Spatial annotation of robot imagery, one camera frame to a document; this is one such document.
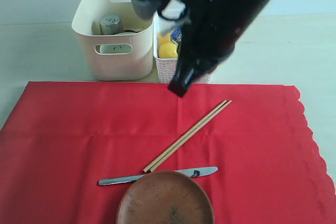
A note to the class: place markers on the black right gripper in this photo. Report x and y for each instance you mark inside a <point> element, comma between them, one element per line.
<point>210,38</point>

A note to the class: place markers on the yellow lemon with sticker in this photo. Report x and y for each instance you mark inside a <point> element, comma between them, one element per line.
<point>168,50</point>

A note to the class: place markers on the blue white milk carton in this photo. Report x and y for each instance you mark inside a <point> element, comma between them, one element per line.
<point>176,35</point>

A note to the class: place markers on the yellow cheese wedge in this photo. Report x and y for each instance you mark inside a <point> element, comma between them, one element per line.
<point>163,38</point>

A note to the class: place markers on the white enamel bowl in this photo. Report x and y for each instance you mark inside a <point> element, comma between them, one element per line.
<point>114,49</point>

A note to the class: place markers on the stainless steel cup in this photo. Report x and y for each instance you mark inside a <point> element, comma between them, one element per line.
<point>111,25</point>

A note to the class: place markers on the steel table knife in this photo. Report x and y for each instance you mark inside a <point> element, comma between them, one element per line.
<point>190,172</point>

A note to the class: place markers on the brown wooden plate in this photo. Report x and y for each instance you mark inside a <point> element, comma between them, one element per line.
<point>165,197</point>

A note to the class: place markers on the white woven plastic basket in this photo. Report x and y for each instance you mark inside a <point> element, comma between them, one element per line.
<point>165,67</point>

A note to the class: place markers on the cream plastic bin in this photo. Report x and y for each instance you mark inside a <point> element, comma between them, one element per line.
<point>137,32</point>

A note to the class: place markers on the red table mat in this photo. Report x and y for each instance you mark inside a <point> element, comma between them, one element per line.
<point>62,137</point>

